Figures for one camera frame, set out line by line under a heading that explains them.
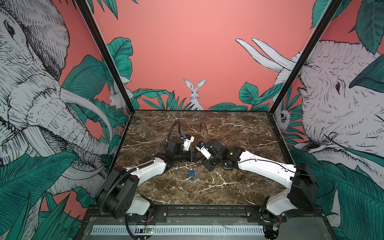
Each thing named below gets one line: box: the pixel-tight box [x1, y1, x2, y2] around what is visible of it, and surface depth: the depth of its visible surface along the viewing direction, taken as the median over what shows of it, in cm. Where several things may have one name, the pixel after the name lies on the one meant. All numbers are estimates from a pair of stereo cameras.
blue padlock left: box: [188, 170, 196, 177], surface depth 90 cm
